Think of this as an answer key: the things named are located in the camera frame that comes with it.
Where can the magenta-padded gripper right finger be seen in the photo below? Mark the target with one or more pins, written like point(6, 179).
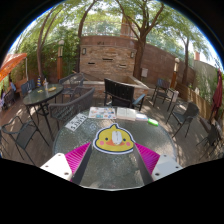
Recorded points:
point(148, 159)

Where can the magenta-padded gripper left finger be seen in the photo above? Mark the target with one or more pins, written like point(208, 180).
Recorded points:
point(77, 159)

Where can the yellow duck mouse pad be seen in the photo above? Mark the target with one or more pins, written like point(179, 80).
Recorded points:
point(103, 140)

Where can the white card with numbers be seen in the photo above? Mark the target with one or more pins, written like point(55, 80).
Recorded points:
point(76, 122)

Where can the small white booklet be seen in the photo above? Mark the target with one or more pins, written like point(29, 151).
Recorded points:
point(141, 117)

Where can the white open book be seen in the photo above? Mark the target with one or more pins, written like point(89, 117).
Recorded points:
point(126, 113)

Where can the colourful picture sheet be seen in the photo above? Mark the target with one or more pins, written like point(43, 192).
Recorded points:
point(102, 113)

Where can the grey wicker armchair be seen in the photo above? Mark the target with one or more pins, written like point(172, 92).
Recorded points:
point(71, 80)
point(73, 106)

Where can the dark metal chair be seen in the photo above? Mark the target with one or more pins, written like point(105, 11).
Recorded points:
point(161, 85)
point(190, 113)
point(213, 133)

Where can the dark round glass table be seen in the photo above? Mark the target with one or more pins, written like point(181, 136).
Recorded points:
point(41, 95)

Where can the yellow plate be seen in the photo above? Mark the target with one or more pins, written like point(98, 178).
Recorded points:
point(52, 89)

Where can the black slatted wooden chair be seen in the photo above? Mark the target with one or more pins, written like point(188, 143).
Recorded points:
point(118, 90)

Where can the wooden fence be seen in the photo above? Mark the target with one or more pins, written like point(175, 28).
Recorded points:
point(196, 98)

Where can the stone raised basin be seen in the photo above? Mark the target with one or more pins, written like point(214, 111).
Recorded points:
point(96, 83)

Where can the clear plastic cup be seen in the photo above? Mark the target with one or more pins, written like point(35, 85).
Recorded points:
point(45, 84)

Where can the blue mesh chair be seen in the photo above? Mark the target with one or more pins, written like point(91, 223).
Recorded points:
point(27, 87)

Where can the person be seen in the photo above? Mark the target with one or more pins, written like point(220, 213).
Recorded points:
point(5, 98)
point(12, 85)

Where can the red closed umbrella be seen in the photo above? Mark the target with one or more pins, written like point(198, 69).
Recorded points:
point(217, 93)

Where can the large branching tree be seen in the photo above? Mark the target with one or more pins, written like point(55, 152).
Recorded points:
point(138, 60)

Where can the thin tree by fence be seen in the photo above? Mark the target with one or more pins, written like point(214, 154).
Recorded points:
point(185, 63)

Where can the forked slim tree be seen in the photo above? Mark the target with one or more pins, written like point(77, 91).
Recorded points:
point(40, 50)

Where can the orange canopy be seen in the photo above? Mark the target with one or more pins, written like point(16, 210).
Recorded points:
point(11, 63)

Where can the curved trunk tree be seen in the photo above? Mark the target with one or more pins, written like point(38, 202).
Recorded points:
point(80, 33)

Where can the grey wall box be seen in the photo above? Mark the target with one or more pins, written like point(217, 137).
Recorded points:
point(144, 72)

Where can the brown lamp post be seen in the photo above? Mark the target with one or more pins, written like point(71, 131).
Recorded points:
point(175, 73)
point(60, 61)

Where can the black wall lamp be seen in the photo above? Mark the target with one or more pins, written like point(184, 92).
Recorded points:
point(132, 54)
point(84, 51)

